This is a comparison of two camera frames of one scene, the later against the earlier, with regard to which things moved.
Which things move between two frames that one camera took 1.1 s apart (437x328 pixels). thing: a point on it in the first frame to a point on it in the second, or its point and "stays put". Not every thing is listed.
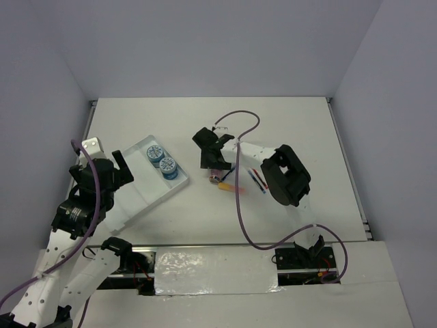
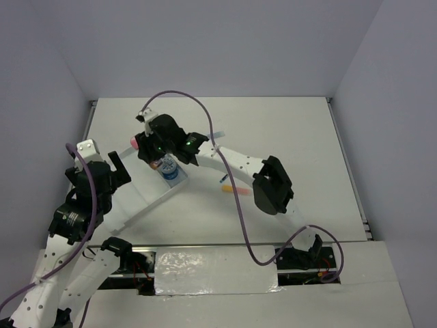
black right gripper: x=206 y=162 to x=145 y=150
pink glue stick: x=216 y=175 to x=134 y=143
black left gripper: x=125 y=175 stays put
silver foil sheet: x=195 y=270 stays put
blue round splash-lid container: x=168 y=168 stays put
